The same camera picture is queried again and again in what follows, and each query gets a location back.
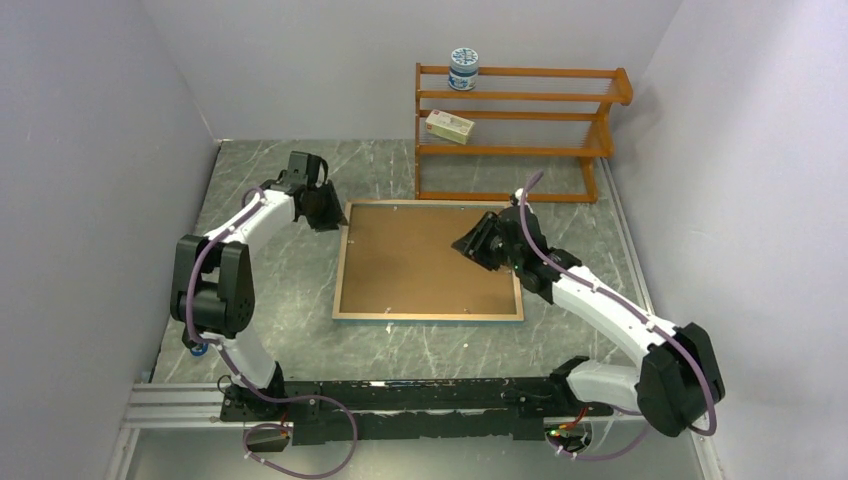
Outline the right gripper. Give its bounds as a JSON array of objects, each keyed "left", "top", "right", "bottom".
[{"left": 452, "top": 211, "right": 523, "bottom": 271}]

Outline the blue wooden picture frame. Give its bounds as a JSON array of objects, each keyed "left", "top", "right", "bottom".
[{"left": 331, "top": 199, "right": 526, "bottom": 323}]

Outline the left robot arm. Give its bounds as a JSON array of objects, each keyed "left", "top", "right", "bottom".
[{"left": 170, "top": 151, "right": 347, "bottom": 420}]

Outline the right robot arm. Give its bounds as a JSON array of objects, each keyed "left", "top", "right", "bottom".
[{"left": 452, "top": 205, "right": 725, "bottom": 437}]

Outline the small white green box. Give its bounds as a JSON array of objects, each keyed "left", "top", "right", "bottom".
[{"left": 425, "top": 110, "right": 475, "bottom": 145}]

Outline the orange wooden shelf rack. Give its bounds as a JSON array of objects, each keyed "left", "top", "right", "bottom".
[{"left": 414, "top": 63, "right": 634, "bottom": 203}]

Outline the blue white ceramic jar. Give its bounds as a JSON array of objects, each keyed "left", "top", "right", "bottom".
[{"left": 448, "top": 47, "right": 479, "bottom": 91}]

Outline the blue stapler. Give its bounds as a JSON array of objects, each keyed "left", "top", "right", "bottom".
[{"left": 189, "top": 343, "right": 208, "bottom": 357}]

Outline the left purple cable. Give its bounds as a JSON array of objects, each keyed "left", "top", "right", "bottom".
[{"left": 184, "top": 187, "right": 359, "bottom": 480}]

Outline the purple cable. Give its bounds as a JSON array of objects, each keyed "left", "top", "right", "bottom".
[
  {"left": 516, "top": 170, "right": 720, "bottom": 463},
  {"left": 184, "top": 187, "right": 359, "bottom": 480}
]

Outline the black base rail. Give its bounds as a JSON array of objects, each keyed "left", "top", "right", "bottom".
[{"left": 220, "top": 377, "right": 612, "bottom": 446}]

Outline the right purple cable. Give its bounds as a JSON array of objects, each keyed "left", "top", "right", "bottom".
[{"left": 516, "top": 170, "right": 720, "bottom": 463}]

